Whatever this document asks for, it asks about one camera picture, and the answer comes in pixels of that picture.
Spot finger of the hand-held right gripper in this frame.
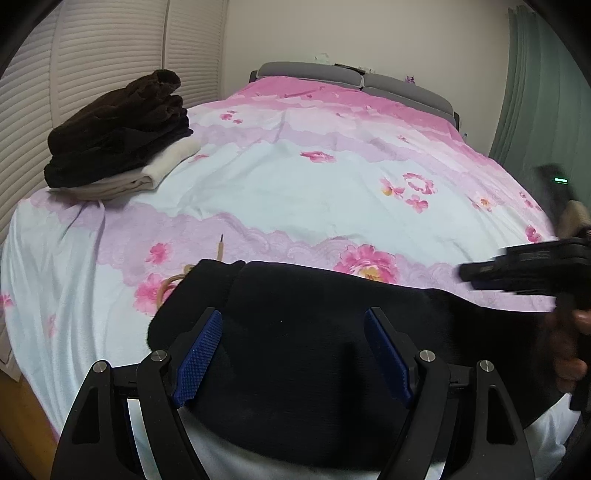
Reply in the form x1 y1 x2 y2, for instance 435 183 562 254
461 259 574 297
499 237 591 263

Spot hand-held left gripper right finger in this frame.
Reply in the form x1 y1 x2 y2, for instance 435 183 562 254
364 307 536 480

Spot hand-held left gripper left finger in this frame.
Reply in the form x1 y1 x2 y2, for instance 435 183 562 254
52 307 223 480

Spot black pants with tan drawstring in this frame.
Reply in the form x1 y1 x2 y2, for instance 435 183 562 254
147 234 583 472

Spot person's right hand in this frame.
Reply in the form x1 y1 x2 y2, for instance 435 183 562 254
547 308 591 394

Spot green curtain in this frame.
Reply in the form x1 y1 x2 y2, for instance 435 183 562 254
488 4 591 197

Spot grey padded headboard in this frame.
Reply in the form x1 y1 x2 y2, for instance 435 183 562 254
249 61 461 131

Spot pink floral bed sheet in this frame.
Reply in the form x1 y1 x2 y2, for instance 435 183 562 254
0 74 583 480

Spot folded beige garment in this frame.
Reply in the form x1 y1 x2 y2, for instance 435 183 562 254
48 170 158 202

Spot folded white garment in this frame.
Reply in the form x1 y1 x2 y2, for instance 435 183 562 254
141 138 201 186

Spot folded black garment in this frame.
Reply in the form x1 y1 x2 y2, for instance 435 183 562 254
44 124 195 189

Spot folded dark brown garment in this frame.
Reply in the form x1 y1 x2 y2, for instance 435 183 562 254
48 69 190 160

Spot white louvered closet door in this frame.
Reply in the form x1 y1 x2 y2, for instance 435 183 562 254
0 9 63 243
50 0 171 139
164 0 230 101

